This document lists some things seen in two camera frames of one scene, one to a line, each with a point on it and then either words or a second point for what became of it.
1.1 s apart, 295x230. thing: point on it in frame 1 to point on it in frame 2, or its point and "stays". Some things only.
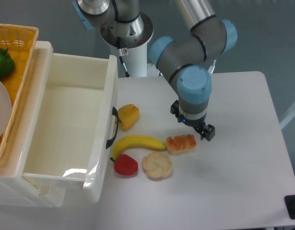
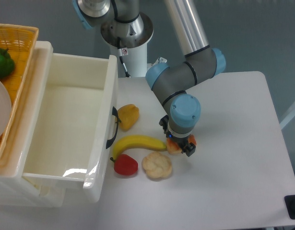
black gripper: (200, 125) to (164, 121)
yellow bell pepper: (128, 115) stays
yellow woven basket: (20, 40) stays
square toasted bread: (181, 143) stays
